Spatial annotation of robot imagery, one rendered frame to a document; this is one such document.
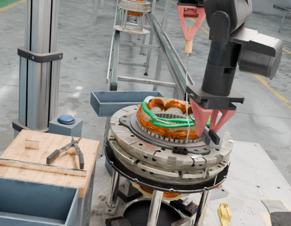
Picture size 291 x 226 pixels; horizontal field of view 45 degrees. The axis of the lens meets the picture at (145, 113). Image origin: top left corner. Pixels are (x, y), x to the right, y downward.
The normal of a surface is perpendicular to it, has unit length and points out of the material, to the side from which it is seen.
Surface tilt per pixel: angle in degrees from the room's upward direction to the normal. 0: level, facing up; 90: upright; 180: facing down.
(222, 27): 107
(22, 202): 90
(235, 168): 0
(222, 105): 89
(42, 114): 90
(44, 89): 90
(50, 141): 0
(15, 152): 0
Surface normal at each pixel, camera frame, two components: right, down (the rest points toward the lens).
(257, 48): -0.57, 0.52
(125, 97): 0.38, 0.42
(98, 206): 0.15, -0.91
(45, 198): -0.03, 0.39
